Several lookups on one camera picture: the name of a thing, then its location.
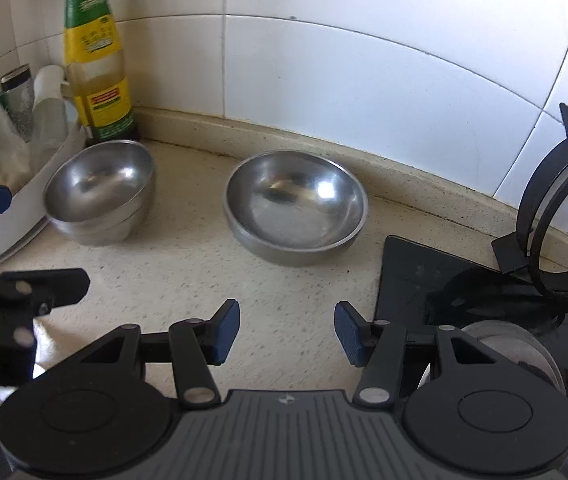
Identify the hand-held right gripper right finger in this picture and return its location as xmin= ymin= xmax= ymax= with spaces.
xmin=334 ymin=301 xmax=515 ymax=408

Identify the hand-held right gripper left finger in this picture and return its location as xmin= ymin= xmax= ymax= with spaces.
xmin=66 ymin=299 xmax=241 ymax=408

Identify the white two-tier rotating rack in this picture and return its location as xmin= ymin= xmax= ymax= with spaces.
xmin=0 ymin=0 xmax=87 ymax=267

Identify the black glass gas stove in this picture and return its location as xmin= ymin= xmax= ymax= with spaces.
xmin=374 ymin=234 xmax=568 ymax=396

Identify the glass shaker with dark lid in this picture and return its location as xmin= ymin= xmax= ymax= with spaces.
xmin=0 ymin=64 xmax=35 ymax=143

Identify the white-capped clear bottle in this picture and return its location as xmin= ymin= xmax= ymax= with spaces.
xmin=31 ymin=64 xmax=72 ymax=161

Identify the silver stove burner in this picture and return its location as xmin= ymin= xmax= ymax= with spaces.
xmin=431 ymin=317 xmax=567 ymax=396

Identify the green yellow-capped sauce bottle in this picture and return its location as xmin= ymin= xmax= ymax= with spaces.
xmin=63 ymin=0 xmax=140 ymax=143

